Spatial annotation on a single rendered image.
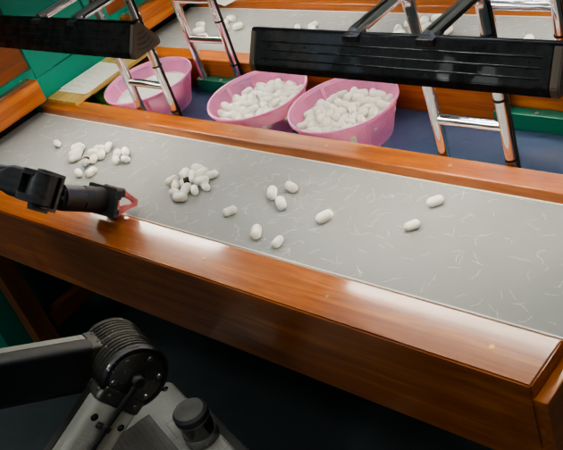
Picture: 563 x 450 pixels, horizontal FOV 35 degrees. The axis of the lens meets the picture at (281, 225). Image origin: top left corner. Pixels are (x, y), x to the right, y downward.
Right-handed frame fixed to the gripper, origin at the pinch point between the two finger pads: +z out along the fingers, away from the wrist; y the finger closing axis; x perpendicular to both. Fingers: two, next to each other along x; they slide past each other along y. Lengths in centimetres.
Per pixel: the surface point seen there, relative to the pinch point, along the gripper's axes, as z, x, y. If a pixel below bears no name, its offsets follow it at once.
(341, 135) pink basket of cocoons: 27.9, -22.2, -33.5
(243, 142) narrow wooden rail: 21.0, -17.1, -10.5
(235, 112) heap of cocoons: 31.8, -23.9, 4.5
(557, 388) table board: -8, 9, -107
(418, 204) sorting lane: 16, -11, -64
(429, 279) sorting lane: 2, 0, -78
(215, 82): 47, -32, 30
